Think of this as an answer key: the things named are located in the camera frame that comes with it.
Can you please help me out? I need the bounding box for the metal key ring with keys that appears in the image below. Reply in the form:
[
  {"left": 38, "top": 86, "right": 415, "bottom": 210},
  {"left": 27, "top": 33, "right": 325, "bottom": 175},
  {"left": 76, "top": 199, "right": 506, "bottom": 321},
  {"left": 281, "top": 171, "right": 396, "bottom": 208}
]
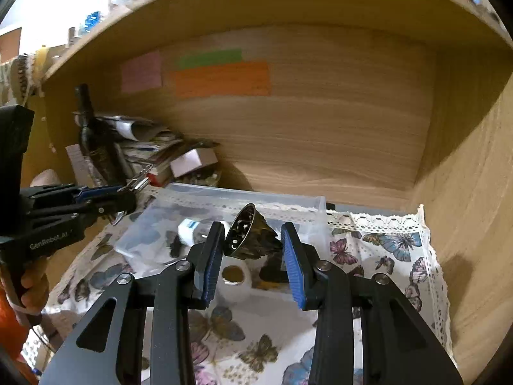
[{"left": 108, "top": 163, "right": 155, "bottom": 225}]

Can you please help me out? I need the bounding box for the black round bell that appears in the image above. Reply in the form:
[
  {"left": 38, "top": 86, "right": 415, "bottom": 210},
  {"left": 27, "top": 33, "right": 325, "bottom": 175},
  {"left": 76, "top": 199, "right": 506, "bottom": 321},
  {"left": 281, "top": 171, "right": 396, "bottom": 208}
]
[{"left": 223, "top": 203, "right": 282, "bottom": 260}]

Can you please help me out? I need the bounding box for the person's left hand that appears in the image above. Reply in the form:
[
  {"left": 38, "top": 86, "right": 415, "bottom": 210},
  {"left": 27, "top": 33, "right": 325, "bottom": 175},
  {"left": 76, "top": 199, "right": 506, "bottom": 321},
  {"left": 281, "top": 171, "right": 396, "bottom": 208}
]
[{"left": 0, "top": 168, "right": 61, "bottom": 317}]

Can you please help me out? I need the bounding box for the white charger plug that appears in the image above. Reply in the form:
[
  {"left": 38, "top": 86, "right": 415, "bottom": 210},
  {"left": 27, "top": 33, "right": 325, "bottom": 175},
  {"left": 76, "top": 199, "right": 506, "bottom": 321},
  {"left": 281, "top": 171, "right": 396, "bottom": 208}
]
[{"left": 177, "top": 218, "right": 211, "bottom": 247}]

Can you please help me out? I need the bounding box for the white thermometer device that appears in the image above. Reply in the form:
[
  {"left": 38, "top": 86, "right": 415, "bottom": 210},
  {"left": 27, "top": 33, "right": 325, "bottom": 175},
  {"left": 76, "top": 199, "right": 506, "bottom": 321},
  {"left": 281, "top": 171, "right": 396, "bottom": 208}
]
[{"left": 216, "top": 256, "right": 252, "bottom": 304}]

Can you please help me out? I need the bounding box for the clear plastic storage box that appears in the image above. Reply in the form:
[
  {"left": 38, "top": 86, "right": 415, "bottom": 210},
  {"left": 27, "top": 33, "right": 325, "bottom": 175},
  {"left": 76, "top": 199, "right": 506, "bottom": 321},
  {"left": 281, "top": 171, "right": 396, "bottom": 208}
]
[{"left": 114, "top": 184, "right": 330, "bottom": 276}]

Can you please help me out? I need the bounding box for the dark wine bottle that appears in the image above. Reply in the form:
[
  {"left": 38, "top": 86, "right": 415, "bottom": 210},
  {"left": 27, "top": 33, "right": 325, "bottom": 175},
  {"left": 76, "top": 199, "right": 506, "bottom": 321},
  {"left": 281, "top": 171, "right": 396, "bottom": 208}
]
[{"left": 75, "top": 83, "right": 126, "bottom": 186}]

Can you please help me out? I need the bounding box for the stack of papers and magazines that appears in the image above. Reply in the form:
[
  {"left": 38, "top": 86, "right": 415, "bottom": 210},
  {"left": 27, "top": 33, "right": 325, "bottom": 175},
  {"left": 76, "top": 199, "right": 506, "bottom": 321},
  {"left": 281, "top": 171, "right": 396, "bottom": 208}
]
[{"left": 75, "top": 111, "right": 218, "bottom": 186}]

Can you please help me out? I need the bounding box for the butterfly print tablecloth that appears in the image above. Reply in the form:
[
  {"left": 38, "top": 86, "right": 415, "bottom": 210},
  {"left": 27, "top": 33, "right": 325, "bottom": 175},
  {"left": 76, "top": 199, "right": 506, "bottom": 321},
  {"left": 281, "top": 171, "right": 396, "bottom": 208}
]
[{"left": 39, "top": 188, "right": 452, "bottom": 384}]

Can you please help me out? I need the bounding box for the small white cardboard box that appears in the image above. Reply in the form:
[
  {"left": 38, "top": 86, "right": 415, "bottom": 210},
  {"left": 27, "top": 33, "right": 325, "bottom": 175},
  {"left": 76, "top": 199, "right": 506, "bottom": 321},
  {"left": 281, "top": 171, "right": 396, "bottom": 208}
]
[{"left": 170, "top": 148, "right": 217, "bottom": 178}]

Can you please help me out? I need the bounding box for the pink sticky note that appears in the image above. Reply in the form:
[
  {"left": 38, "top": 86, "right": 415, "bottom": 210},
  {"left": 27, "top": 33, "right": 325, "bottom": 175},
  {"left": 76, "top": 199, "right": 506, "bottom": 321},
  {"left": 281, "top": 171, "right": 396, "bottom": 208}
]
[{"left": 121, "top": 50, "right": 162, "bottom": 94}]

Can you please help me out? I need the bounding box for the orange sticky note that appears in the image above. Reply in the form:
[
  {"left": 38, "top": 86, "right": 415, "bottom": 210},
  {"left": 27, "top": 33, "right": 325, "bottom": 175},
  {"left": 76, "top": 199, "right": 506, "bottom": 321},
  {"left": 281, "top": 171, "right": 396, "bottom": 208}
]
[{"left": 171, "top": 62, "right": 271, "bottom": 99}]

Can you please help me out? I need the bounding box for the green sticky note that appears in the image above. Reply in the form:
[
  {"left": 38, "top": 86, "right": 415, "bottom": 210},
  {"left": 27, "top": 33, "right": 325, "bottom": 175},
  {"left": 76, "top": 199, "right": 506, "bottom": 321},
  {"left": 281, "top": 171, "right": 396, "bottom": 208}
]
[{"left": 176, "top": 49, "right": 243, "bottom": 71}]

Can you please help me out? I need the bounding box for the wooden shelf board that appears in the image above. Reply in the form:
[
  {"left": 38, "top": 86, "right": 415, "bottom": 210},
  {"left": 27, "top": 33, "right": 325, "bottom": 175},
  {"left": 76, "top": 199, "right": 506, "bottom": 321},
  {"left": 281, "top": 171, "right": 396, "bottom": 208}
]
[{"left": 44, "top": 0, "right": 512, "bottom": 83}]

